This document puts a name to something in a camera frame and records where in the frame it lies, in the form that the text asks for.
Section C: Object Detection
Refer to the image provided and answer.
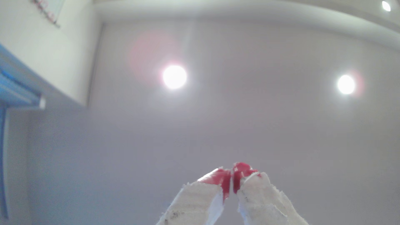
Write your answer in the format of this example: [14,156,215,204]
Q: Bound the blue window blind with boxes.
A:
[0,44,46,110]

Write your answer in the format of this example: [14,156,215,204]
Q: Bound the white-taped red gripper finger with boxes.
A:
[232,162,310,225]
[156,168,232,225]

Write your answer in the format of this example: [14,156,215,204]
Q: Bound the wall poster with red marks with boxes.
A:
[32,0,67,28]

